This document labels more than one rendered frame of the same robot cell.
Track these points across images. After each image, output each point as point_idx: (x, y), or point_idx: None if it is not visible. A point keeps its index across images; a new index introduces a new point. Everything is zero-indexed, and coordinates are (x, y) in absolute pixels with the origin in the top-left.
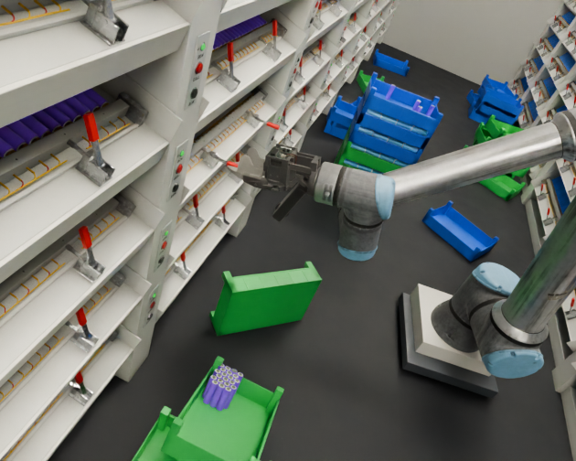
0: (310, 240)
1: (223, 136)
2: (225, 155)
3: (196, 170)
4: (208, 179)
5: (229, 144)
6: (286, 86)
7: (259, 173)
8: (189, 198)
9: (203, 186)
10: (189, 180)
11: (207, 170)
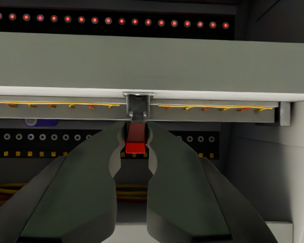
0: None
1: (22, 95)
2: (65, 90)
3: (195, 96)
4: (178, 70)
5: (16, 91)
6: None
7: None
8: (267, 57)
9: (181, 44)
10: (239, 96)
11: (172, 93)
